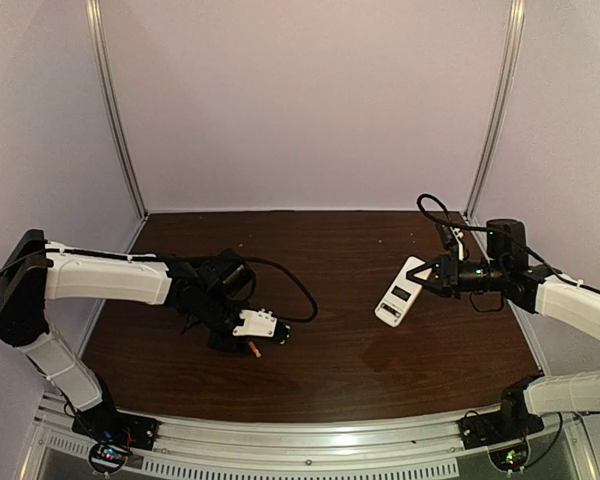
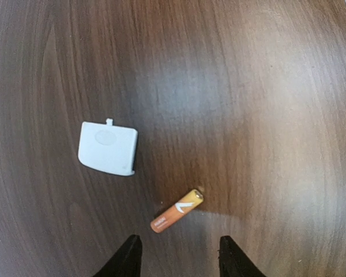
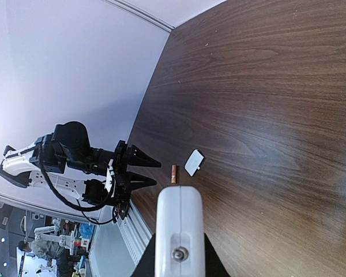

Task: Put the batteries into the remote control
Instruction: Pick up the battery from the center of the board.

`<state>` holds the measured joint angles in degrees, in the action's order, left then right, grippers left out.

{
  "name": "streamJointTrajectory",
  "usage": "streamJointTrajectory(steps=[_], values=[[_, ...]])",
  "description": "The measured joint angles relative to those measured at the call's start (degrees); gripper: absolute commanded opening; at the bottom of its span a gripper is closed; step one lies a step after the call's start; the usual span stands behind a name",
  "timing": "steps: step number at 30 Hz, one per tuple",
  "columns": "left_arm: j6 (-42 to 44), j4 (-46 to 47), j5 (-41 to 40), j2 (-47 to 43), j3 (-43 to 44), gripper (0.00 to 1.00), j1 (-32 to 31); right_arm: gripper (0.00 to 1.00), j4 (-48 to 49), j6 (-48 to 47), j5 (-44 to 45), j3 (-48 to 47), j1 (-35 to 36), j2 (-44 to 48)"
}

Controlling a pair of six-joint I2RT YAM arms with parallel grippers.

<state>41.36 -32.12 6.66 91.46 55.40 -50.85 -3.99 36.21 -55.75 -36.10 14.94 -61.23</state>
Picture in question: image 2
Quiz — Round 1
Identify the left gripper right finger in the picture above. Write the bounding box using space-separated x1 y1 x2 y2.
219 235 265 277

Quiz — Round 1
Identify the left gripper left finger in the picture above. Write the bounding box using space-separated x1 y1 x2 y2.
94 234 142 277

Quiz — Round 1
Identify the orange AAA battery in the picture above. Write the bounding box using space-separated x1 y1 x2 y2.
151 189 204 233

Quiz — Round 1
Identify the white battery cover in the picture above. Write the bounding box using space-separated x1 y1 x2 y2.
78 118 138 177

